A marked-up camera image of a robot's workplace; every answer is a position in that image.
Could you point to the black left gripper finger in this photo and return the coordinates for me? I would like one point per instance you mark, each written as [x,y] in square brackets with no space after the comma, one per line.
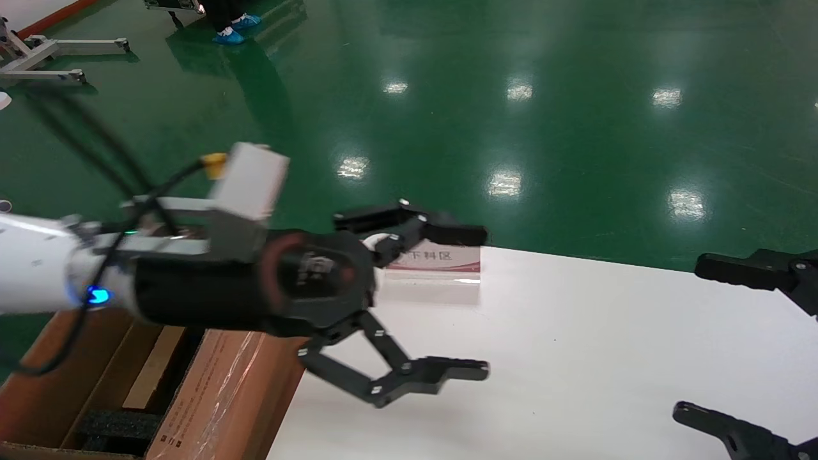
[415,223]
[415,377]

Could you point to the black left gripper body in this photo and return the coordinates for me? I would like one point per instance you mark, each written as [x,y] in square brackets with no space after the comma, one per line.
[307,281]

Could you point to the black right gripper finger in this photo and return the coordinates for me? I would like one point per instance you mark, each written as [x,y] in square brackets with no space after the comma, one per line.
[728,431]
[735,271]

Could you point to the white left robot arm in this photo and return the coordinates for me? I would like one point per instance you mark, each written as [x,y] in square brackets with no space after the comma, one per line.
[32,268]

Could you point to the large cardboard box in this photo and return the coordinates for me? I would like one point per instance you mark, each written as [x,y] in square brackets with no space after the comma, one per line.
[217,396]

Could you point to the white pink table sign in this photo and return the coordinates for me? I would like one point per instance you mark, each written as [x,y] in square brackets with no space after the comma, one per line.
[450,263]

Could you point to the black foam insert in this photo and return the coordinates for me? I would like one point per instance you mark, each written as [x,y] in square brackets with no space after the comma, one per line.
[121,429]

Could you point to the person with blue shoe covers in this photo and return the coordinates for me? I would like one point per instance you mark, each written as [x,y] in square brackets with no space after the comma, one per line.
[230,22]

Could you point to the white round object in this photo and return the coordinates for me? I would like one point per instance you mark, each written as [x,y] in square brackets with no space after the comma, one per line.
[4,99]

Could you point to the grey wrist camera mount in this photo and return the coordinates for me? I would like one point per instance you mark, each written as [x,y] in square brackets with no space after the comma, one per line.
[249,185]

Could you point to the grey metal floor frame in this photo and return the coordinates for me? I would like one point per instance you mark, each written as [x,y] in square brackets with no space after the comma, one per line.
[38,48]

